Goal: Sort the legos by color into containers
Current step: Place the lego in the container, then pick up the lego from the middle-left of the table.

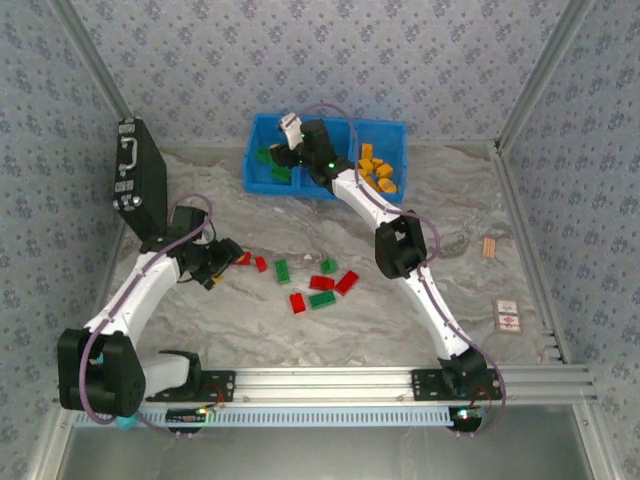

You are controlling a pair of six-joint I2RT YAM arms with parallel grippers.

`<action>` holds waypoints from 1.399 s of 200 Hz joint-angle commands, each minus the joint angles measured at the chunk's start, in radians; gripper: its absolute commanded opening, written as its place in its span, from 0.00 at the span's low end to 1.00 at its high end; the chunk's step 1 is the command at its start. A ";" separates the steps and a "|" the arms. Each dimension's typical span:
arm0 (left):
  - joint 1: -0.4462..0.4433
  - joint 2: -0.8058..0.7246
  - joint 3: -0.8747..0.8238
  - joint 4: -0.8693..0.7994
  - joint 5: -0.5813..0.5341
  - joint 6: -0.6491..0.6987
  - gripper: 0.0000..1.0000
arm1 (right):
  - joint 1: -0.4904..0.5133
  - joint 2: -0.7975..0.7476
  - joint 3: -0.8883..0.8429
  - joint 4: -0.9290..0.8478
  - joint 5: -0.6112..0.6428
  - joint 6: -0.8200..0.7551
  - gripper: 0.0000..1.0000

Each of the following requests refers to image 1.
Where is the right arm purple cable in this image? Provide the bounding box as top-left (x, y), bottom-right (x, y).
top-left (289, 102), bottom-right (509, 440)

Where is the aluminium frame post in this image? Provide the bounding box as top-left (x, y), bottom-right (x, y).
top-left (47, 0), bottom-right (134, 121)
top-left (493, 0), bottom-right (596, 154)

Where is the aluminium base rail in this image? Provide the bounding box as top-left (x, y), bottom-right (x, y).
top-left (53, 367), bottom-right (599, 404)

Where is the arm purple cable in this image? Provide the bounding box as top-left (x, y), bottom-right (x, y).
top-left (289, 102), bottom-right (509, 440)
top-left (78, 193), bottom-right (217, 439)

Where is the small printed card box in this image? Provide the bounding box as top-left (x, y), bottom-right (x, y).
top-left (492, 298), bottom-right (524, 335)

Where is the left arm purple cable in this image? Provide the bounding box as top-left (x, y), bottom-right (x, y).
top-left (78, 193), bottom-right (217, 439)

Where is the blue three-compartment plastic bin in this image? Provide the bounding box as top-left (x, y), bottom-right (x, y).
top-left (242, 112), bottom-right (407, 206)

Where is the black case with metal handle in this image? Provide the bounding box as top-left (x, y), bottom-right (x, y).
top-left (113, 117), bottom-right (169, 254)

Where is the grey metal panel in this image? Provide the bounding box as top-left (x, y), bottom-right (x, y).
top-left (54, 424), bottom-right (609, 480)

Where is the aluminium side rail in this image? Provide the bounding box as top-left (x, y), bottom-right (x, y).
top-left (489, 144), bottom-right (571, 364)

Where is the slotted pale blue cable duct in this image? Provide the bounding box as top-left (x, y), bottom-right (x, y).
top-left (73, 405), bottom-right (454, 429)

